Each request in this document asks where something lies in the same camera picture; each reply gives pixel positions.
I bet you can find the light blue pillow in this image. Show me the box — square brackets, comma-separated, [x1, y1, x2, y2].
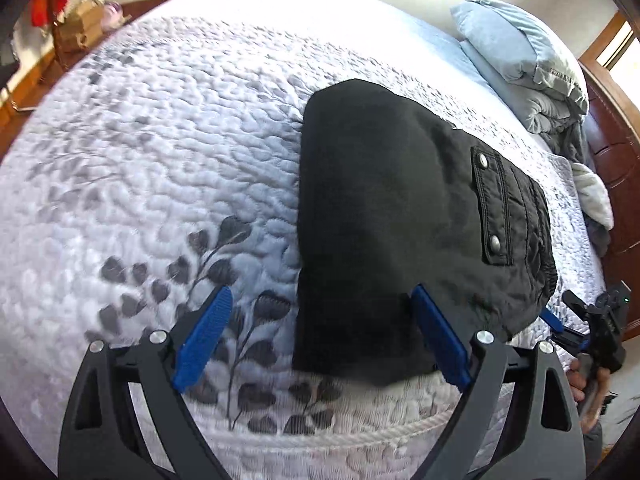
[450, 0, 592, 136]

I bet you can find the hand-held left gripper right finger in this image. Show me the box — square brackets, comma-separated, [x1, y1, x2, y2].
[410, 283, 586, 480]

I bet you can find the person's right hand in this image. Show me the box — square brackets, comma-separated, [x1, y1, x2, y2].
[569, 354, 612, 423]

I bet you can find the black jacket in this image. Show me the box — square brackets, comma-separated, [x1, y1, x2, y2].
[291, 78, 559, 389]

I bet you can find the white quilted leaf-print bed cover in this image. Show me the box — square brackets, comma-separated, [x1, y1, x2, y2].
[0, 0, 609, 480]

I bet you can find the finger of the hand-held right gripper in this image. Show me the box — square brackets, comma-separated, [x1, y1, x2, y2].
[540, 307, 596, 357]

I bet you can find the person's right forearm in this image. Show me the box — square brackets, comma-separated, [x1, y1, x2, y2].
[580, 417, 609, 477]

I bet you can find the wooden headboard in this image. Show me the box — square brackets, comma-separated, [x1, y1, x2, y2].
[579, 60, 640, 261]

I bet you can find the wooden window frame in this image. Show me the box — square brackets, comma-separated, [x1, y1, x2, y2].
[594, 10, 640, 70]

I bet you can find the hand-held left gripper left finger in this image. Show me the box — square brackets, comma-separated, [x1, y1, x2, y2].
[57, 285, 234, 480]

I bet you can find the red cloth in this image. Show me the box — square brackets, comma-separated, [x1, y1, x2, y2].
[29, 0, 70, 27]

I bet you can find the brown paper bag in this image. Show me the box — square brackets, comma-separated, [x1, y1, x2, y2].
[51, 0, 103, 61]

